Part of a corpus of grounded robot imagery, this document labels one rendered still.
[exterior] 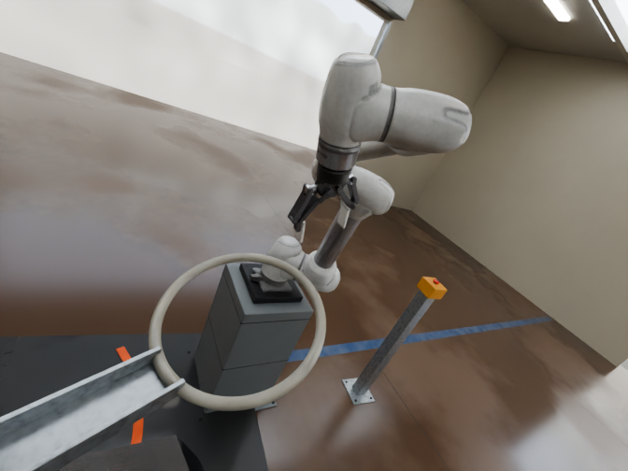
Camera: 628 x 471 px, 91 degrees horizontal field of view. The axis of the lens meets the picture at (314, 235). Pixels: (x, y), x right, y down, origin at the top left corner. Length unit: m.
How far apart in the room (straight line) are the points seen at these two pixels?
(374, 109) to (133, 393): 0.80
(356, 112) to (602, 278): 6.37
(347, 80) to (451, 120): 0.20
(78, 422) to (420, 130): 0.88
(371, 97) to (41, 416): 0.87
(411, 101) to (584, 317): 6.41
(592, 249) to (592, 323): 1.21
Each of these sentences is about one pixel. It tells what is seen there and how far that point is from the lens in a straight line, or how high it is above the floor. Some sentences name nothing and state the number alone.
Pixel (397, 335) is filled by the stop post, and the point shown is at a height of 0.64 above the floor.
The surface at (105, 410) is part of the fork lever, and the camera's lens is 0.87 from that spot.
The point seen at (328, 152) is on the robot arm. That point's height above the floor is 1.71.
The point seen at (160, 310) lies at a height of 1.13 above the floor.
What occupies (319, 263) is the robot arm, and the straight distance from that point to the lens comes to 1.48.
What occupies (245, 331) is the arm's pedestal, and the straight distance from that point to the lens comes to 1.61.
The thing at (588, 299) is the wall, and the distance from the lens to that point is 6.84.
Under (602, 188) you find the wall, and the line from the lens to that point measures 6.94.
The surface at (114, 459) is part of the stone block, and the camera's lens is 1.29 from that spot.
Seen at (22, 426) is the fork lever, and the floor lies 1.07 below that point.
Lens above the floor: 1.82
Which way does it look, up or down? 24 degrees down
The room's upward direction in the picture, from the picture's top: 25 degrees clockwise
